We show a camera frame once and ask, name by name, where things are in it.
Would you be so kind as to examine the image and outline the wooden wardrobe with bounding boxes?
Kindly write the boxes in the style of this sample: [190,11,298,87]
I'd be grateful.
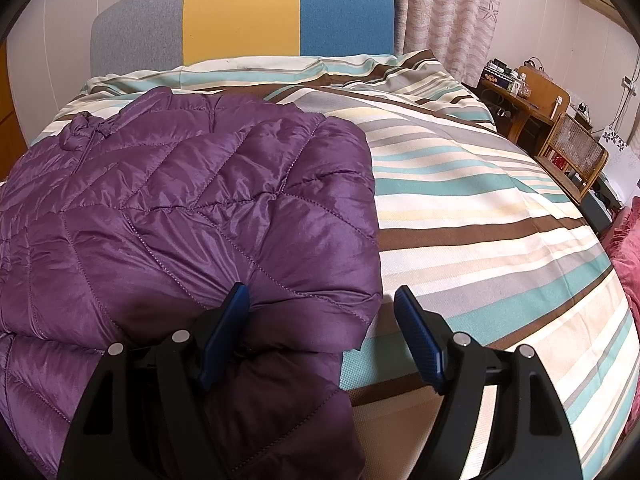
[0,42,29,157]

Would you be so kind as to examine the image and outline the striped bed cover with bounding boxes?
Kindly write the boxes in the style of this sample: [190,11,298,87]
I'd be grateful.
[30,50,637,480]

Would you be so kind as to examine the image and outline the wooden desk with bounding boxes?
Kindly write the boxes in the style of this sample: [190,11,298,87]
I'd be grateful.
[479,65,572,145]

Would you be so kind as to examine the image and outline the purple quilted puffer jacket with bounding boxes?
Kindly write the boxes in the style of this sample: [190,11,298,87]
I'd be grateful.
[0,86,385,480]

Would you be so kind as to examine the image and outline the pink patterned curtain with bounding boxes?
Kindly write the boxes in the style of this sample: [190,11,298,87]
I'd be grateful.
[395,0,502,89]

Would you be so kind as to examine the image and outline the pink fluffy blanket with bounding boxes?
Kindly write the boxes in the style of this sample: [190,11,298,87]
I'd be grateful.
[601,209,640,332]

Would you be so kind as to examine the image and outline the desk clutter pile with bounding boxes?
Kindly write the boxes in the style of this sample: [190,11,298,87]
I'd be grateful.
[481,59,533,97]

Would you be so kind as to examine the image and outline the white floral paper bag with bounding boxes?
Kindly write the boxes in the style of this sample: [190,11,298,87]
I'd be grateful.
[596,125,640,202]

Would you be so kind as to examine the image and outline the grey yellow blue headboard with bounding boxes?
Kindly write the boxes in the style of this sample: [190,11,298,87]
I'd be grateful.
[90,0,397,78]

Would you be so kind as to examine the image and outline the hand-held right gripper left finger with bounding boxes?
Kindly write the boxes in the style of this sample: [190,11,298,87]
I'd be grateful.
[56,282,250,480]

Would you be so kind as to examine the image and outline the wooden cane chair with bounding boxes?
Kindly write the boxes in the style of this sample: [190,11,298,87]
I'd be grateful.
[534,112,611,202]

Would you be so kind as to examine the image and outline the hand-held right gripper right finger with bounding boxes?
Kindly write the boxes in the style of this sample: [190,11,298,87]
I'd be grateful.
[393,285,584,480]

